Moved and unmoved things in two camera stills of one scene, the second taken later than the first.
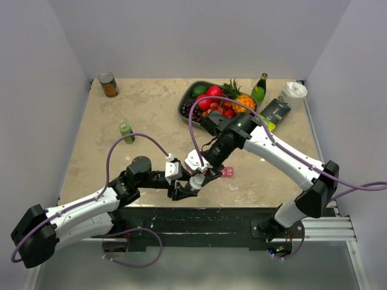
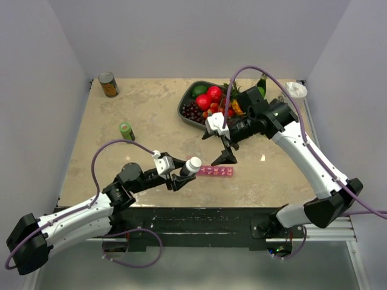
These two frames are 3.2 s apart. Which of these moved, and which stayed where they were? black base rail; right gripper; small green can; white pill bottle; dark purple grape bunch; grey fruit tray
Moved: right gripper; white pill bottle
Stayed: grey fruit tray; dark purple grape bunch; black base rail; small green can
